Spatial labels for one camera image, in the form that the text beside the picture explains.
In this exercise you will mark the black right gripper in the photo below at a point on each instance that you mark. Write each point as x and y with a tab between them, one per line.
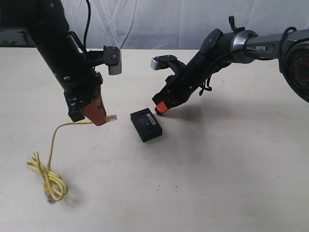
178	90

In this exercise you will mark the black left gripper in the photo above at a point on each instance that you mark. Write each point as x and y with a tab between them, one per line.
83	97

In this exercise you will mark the small black box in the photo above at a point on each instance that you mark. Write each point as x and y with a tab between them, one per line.
146	124

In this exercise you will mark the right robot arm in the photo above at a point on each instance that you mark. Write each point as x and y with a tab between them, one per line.
219	50

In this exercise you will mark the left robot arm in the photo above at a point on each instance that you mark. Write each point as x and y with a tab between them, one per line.
45	23

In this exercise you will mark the white backdrop curtain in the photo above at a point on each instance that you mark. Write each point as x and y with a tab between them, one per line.
177	24

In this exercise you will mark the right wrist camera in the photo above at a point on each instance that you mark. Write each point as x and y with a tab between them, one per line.
164	62

